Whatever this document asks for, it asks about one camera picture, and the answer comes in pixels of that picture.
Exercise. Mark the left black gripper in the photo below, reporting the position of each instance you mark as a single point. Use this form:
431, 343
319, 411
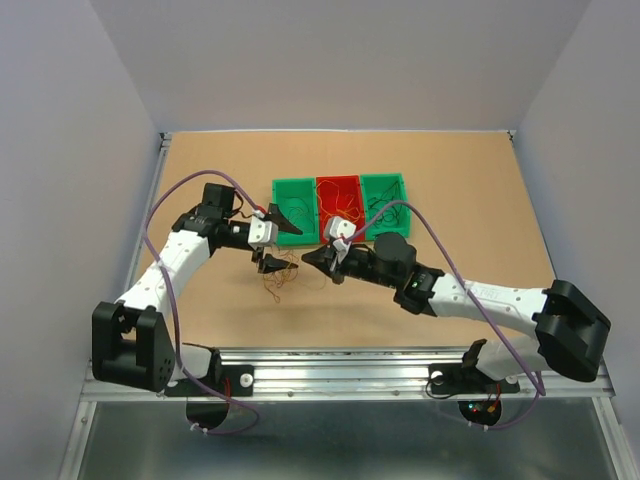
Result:
268, 263

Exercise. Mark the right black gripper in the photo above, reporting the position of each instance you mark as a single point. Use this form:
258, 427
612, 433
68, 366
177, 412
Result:
328, 261

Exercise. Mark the green plastic bin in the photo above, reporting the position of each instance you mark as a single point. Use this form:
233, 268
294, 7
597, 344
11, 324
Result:
378, 190
297, 200

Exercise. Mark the red plastic bin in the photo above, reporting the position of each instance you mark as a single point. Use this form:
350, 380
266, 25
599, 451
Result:
339, 196

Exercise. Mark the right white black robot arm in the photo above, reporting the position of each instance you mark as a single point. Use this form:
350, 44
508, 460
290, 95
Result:
559, 328

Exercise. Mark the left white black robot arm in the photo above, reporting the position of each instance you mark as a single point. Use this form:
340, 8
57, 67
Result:
131, 344

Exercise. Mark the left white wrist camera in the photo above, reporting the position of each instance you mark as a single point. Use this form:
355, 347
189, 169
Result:
262, 232

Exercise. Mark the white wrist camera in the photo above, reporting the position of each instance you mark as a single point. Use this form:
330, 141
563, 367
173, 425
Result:
262, 232
337, 232

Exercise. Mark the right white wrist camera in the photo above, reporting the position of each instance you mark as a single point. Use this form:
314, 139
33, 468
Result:
337, 232

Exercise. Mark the aluminium mounting rail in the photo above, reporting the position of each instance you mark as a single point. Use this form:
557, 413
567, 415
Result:
334, 374

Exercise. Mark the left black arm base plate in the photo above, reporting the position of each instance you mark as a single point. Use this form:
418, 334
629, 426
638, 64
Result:
232, 380

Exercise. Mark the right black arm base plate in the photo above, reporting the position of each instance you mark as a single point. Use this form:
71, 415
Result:
448, 379

